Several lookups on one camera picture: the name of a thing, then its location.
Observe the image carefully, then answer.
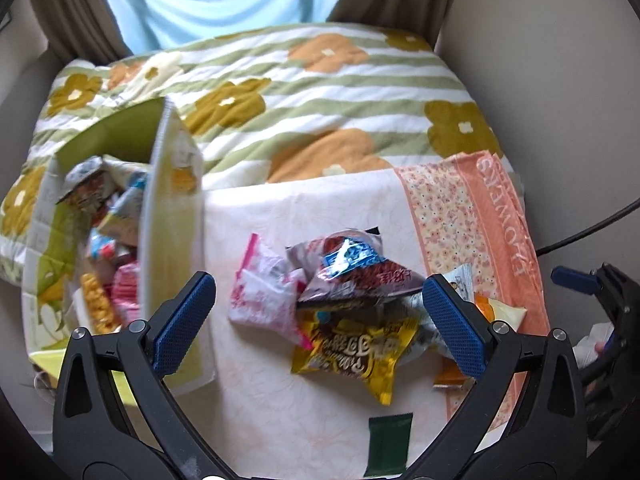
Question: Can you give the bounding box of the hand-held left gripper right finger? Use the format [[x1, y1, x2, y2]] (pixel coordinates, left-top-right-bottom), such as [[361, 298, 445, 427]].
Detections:
[[422, 272, 587, 480]]

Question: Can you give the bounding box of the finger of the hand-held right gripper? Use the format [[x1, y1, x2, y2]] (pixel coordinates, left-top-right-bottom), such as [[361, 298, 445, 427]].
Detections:
[[550, 266, 608, 302]]

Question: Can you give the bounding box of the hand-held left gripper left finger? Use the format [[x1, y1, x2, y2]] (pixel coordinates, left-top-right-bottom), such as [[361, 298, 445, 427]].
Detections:
[[52, 270, 223, 480]]

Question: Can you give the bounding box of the white printed snack packet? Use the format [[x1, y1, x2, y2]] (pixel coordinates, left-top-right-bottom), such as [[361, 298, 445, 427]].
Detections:
[[400, 294, 454, 362]]

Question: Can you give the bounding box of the orange snack packet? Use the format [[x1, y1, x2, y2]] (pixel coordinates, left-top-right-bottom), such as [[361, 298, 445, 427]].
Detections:
[[432, 359, 477, 392]]

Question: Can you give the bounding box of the cream snack packet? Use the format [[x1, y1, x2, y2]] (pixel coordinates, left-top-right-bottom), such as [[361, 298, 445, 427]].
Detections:
[[442, 265, 529, 332]]

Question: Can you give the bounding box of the bright pink snack packet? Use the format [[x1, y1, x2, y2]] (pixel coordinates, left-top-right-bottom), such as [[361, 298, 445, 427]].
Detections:
[[111, 260, 144, 329]]

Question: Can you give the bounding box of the yellow-green cardboard box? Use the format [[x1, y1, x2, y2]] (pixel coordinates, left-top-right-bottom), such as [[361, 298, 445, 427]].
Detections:
[[20, 97, 219, 397]]

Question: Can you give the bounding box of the dark red snack packet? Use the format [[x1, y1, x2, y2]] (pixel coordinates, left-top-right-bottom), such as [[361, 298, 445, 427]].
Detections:
[[297, 257, 427, 311]]

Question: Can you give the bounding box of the waffle snack packet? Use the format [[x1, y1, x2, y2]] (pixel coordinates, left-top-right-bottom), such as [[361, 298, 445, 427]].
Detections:
[[79, 272, 124, 334]]

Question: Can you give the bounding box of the pink white snack packet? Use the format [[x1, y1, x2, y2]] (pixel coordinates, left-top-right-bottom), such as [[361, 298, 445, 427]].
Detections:
[[227, 233, 309, 347]]

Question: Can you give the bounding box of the yellow snack packet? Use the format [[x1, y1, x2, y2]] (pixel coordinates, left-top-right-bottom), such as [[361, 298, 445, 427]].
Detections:
[[291, 310, 421, 407]]

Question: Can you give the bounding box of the white red label snack packet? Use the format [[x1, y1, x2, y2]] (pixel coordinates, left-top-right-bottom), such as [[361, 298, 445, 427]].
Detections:
[[87, 227, 139, 264]]

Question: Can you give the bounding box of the white blue snack packet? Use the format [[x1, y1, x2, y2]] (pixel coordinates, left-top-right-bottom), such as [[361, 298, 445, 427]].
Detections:
[[97, 172, 151, 247]]

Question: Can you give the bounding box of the blue label clear snack packet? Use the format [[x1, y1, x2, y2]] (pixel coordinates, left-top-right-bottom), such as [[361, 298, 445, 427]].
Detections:
[[286, 227, 389, 281]]

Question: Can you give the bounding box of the clear white snack packet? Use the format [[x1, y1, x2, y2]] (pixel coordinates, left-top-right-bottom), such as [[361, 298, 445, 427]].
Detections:
[[102, 156, 151, 195]]

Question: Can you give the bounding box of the silver blue snack packet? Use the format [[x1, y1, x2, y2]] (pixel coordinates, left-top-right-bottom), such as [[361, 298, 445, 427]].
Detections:
[[56, 156, 119, 211]]

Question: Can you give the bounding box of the crumpled white tissue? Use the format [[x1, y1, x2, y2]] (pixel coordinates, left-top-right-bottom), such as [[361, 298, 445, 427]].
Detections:
[[572, 322, 617, 367]]

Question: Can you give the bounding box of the dark green sachet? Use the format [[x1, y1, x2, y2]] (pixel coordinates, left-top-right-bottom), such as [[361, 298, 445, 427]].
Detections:
[[363, 412, 414, 478]]

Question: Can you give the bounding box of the floral tablecloth with peach border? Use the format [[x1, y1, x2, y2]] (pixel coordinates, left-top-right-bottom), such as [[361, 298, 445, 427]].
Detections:
[[200, 150, 552, 480]]

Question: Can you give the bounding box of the floral striped blanket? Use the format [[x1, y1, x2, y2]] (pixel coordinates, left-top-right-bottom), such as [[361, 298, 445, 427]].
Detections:
[[0, 22, 512, 287]]

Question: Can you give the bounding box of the black cable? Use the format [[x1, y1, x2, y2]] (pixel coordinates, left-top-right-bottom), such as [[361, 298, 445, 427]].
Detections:
[[535, 199, 640, 257]]

